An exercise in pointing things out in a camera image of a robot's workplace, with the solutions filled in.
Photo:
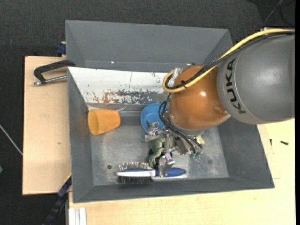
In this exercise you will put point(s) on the pale wood flat board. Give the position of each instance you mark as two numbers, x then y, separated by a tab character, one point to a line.
44	130

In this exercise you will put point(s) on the grey metal bin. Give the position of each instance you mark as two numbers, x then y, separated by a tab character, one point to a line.
131	43

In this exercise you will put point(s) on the blue and white brush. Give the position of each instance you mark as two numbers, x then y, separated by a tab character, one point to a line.
136	172

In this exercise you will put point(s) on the small black screw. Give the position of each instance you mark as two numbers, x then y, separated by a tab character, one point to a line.
284	143

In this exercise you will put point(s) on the green toy animal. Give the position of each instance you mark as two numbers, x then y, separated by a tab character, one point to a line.
156	146

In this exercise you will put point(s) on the blue bowl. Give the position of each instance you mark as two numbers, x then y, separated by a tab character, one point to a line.
151	115

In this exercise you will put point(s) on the orange plastic cup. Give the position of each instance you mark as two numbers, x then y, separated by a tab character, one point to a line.
104	122

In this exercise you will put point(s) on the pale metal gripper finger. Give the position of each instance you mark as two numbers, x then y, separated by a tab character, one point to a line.
165	165
153	131

